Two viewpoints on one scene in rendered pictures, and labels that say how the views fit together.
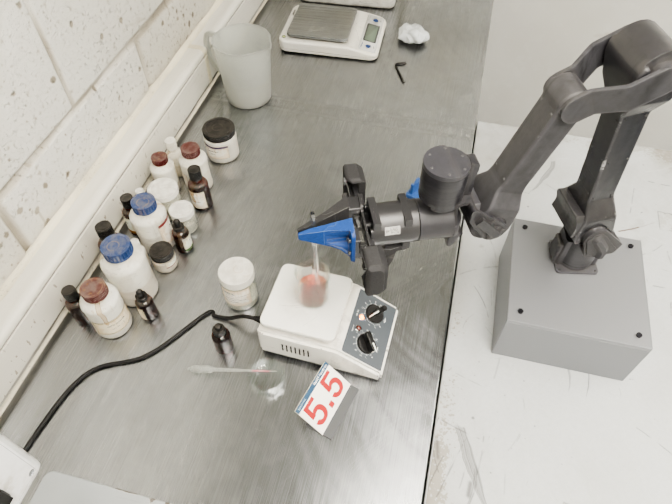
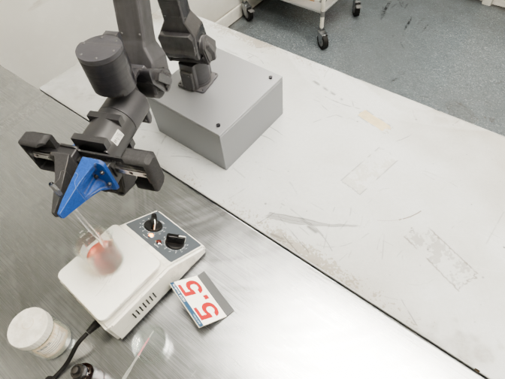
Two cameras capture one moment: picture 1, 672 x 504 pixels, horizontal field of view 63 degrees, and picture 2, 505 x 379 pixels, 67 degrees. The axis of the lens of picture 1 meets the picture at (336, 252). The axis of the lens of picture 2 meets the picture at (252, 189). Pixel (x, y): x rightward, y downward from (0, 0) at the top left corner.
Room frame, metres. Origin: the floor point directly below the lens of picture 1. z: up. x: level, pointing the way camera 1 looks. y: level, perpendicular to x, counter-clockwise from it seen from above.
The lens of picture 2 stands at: (0.13, 0.16, 1.53)
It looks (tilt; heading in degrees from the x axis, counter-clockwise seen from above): 54 degrees down; 300
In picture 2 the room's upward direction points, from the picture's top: 7 degrees counter-clockwise
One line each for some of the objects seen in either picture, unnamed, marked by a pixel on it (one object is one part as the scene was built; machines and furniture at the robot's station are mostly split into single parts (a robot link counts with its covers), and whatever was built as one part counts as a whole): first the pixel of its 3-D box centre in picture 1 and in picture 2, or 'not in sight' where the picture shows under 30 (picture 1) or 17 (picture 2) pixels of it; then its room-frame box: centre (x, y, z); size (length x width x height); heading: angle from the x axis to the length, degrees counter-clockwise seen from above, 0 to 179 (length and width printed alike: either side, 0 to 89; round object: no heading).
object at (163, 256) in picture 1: (163, 257); not in sight; (0.60, 0.31, 0.92); 0.04 x 0.04 x 0.04
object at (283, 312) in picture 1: (307, 301); (109, 269); (0.47, 0.04, 0.98); 0.12 x 0.12 x 0.01; 74
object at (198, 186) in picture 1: (198, 187); not in sight; (0.75, 0.26, 0.95); 0.04 x 0.04 x 0.10
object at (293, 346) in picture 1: (323, 319); (131, 268); (0.46, 0.02, 0.94); 0.22 x 0.13 x 0.08; 74
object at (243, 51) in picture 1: (240, 67); not in sight; (1.11, 0.22, 0.97); 0.18 x 0.13 x 0.15; 62
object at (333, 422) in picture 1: (327, 399); (201, 297); (0.33, 0.01, 0.92); 0.09 x 0.06 x 0.04; 152
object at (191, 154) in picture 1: (194, 166); not in sight; (0.81, 0.28, 0.95); 0.06 x 0.06 x 0.10
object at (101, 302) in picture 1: (104, 306); not in sight; (0.48, 0.37, 0.95); 0.06 x 0.06 x 0.11
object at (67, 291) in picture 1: (77, 304); not in sight; (0.49, 0.42, 0.94); 0.03 x 0.03 x 0.08
